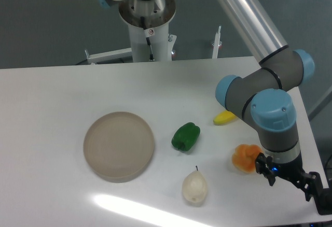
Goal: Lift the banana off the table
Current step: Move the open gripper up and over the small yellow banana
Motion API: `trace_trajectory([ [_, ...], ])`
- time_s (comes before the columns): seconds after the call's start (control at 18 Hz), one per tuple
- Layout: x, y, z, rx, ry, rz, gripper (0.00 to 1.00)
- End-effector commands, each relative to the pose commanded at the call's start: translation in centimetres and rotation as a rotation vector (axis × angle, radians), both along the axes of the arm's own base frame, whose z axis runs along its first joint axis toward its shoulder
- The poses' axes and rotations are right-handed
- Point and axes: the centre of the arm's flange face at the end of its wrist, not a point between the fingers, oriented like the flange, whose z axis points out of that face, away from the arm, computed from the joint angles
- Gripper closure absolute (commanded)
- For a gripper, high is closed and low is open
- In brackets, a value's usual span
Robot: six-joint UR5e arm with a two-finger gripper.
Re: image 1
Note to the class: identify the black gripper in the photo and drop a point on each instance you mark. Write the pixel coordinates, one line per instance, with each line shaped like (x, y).
(309, 183)

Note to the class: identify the yellow banana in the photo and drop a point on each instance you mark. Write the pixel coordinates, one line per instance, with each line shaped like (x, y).
(223, 118)

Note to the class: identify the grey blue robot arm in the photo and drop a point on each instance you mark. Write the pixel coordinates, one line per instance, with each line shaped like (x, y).
(261, 99)

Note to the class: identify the black box at table edge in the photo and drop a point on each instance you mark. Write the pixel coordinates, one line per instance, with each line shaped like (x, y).
(322, 199)

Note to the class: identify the orange bread roll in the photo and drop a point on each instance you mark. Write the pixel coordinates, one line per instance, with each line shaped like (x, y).
(244, 157)

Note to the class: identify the white pear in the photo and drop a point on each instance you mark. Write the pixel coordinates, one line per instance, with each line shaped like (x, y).
(194, 188)

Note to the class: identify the green bell pepper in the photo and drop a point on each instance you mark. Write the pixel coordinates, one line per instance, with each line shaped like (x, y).
(185, 137)

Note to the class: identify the beige round plate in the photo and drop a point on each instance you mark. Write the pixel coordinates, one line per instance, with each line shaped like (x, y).
(119, 146)

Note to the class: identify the white right base bracket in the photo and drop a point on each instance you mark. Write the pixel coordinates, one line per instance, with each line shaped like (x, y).
(216, 43)

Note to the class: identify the white base bracket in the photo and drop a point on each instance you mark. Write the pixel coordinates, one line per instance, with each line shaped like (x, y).
(108, 56)
(216, 43)

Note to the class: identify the white left base bracket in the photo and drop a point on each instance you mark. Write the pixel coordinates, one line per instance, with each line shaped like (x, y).
(108, 56)

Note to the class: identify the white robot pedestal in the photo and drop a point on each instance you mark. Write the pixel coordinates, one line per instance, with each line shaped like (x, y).
(148, 26)

